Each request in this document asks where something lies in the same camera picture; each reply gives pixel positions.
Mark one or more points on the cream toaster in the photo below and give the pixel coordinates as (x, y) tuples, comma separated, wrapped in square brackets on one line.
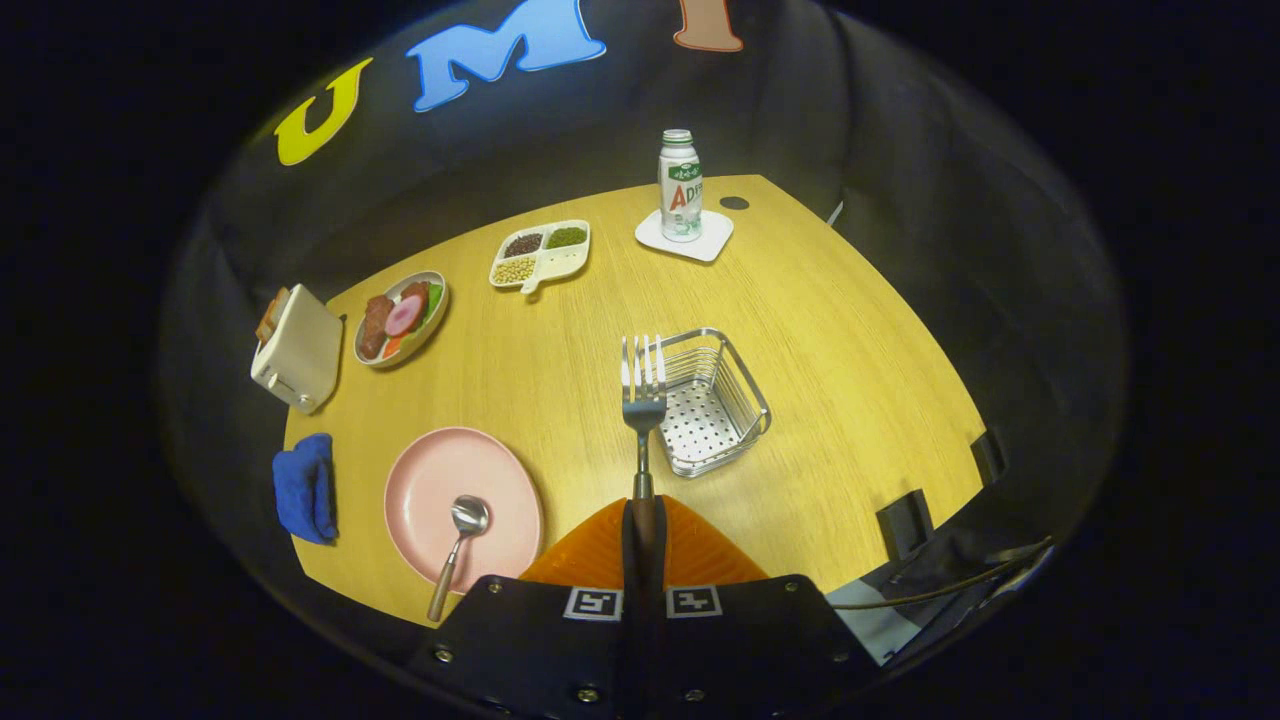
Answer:
[(300, 355)]

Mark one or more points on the black chair back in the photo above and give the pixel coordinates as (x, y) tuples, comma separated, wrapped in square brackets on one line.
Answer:
[(988, 458), (905, 525)]

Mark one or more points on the pink ham slice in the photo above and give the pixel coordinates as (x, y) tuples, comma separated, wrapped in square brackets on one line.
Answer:
[(404, 316)]

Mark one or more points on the blue cloth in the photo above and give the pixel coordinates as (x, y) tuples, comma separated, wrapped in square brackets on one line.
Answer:
[(303, 490)]

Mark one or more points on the orange carrot slice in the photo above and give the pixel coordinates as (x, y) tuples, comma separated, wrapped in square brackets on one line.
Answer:
[(393, 347)]

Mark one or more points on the white drink bottle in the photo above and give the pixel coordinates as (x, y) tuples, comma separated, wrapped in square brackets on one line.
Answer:
[(681, 190)]

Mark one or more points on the brown meat piece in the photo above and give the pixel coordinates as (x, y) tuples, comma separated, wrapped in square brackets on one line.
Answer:
[(376, 325)]

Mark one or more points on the pink plate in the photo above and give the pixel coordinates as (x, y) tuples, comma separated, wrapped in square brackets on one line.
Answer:
[(440, 490)]

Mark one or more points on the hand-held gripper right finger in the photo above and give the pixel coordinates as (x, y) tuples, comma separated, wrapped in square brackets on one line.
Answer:
[(750, 650)]

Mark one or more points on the cream divided bean tray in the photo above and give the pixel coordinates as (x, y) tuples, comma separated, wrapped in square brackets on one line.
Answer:
[(555, 262)]

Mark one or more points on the toast slices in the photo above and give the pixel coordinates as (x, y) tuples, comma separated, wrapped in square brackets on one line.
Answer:
[(270, 315)]

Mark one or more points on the white square coaster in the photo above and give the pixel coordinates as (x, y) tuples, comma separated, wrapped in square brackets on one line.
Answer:
[(712, 235)]

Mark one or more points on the green lettuce leaf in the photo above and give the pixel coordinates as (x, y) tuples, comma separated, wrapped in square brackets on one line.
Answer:
[(433, 300)]

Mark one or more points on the grey food plate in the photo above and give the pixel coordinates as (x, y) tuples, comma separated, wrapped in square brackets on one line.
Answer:
[(435, 320)]

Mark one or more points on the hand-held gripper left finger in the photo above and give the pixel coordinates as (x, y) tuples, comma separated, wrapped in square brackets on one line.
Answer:
[(540, 650)]

